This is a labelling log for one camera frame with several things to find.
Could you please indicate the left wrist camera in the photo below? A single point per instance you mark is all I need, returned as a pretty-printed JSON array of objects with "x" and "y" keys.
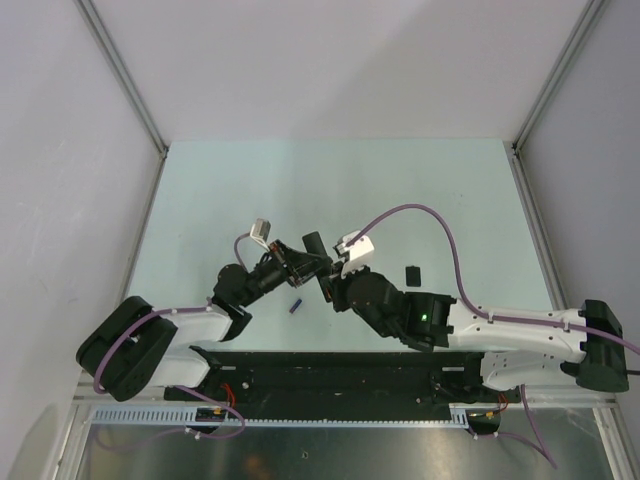
[{"x": 259, "y": 233}]

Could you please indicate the black battery cover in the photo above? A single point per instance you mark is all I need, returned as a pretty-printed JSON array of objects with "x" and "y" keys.
[{"x": 413, "y": 276}]

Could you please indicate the purple blue battery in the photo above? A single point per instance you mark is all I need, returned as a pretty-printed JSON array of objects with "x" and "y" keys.
[{"x": 295, "y": 306}]

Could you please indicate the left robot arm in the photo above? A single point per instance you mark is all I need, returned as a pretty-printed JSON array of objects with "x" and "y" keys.
[{"x": 138, "y": 346}]

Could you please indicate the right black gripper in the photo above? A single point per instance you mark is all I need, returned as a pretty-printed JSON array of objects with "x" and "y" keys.
[{"x": 338, "y": 286}]

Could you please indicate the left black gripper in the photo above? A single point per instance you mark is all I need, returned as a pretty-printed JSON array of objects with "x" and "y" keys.
[{"x": 294, "y": 260}]

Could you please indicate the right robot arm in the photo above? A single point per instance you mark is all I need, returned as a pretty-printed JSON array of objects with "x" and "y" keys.
[{"x": 514, "y": 347}]

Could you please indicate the black remote control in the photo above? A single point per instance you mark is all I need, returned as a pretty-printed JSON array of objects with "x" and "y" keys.
[{"x": 314, "y": 246}]

